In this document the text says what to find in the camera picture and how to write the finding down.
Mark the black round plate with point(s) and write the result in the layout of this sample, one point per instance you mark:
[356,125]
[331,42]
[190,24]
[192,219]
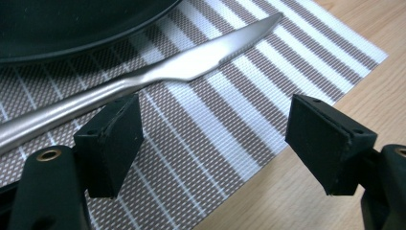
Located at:
[63,25]

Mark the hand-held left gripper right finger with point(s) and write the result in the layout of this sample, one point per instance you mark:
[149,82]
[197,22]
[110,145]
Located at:
[322,143]

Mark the silver table knife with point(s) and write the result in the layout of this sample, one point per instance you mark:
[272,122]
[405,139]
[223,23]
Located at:
[178,68]

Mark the brown white striped placemat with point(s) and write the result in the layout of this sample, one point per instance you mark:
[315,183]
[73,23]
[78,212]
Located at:
[204,105]

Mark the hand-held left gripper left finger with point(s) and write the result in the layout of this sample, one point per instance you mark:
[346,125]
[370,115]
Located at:
[108,147]

